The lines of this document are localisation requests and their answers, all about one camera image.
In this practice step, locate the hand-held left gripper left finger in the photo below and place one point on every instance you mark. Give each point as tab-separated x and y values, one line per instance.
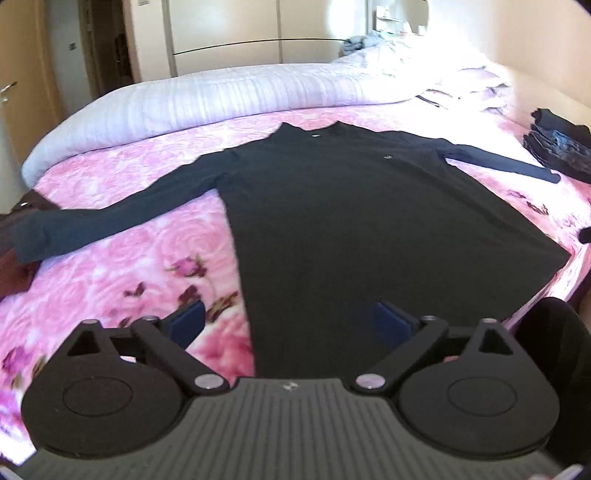
187	323

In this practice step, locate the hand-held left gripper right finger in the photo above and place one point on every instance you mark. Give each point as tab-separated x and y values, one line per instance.
392	323

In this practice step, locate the dark teal sweater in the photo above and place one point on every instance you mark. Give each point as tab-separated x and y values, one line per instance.
369	207

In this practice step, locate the stack of folded dark clothes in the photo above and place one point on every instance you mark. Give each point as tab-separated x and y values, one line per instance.
561	143

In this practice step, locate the blue grey clothes pile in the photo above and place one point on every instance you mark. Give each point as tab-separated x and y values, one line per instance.
369	44

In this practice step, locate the pink floral blanket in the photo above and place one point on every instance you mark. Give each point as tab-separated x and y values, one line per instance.
138	249

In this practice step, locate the dark cloth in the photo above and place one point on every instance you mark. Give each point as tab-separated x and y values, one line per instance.
558	360

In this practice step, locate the reddish brown sweater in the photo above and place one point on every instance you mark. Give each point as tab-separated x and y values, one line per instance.
11	267

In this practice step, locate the dark brown garment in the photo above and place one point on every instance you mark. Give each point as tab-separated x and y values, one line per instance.
27	205

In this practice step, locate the white ribbed duvet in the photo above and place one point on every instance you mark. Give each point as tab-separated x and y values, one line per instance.
184	97

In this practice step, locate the beige headboard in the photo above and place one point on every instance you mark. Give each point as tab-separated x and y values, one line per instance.
554	87

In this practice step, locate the cream wardrobe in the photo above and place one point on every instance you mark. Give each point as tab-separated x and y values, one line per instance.
221	32

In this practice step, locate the wooden door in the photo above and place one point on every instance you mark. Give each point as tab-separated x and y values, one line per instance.
23	69

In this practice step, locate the wooden door frame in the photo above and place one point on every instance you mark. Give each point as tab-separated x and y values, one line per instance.
92	55

